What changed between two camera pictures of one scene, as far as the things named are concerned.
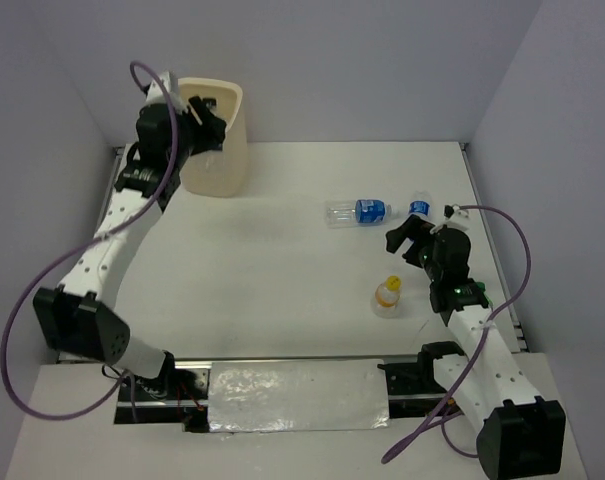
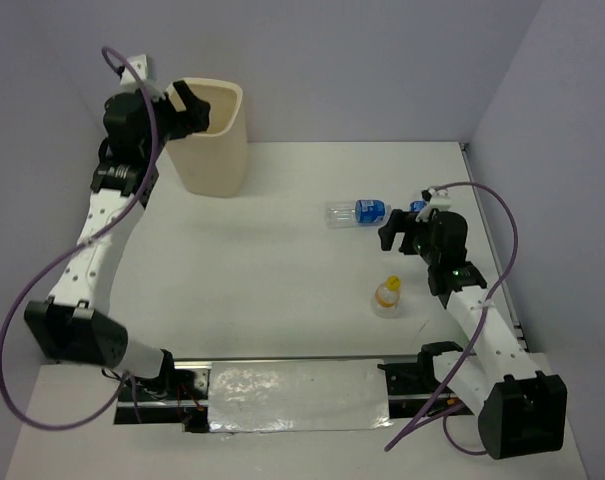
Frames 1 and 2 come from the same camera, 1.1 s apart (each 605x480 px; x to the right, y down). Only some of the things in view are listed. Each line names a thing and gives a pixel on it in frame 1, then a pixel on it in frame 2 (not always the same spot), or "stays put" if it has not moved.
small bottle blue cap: (419, 206) stays put
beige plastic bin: (221, 172) stays put
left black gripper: (183, 118) → (196, 117)
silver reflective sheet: (301, 394) stays put
